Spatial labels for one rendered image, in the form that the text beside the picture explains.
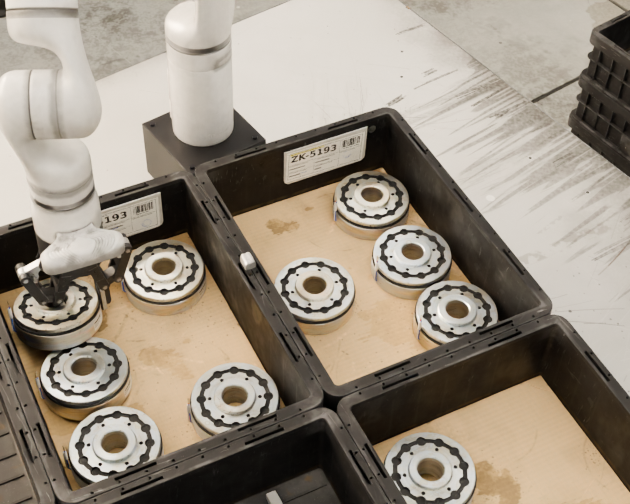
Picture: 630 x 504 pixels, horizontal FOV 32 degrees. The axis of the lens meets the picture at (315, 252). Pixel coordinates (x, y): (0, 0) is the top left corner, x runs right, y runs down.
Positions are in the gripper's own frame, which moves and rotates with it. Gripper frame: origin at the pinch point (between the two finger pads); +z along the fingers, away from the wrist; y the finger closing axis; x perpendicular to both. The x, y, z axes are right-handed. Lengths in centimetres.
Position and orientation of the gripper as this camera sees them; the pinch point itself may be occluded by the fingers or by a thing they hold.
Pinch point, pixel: (81, 301)
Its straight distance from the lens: 137.3
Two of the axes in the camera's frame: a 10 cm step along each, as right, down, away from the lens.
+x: 4.3, 6.8, -6.0
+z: -0.5, 6.7, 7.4
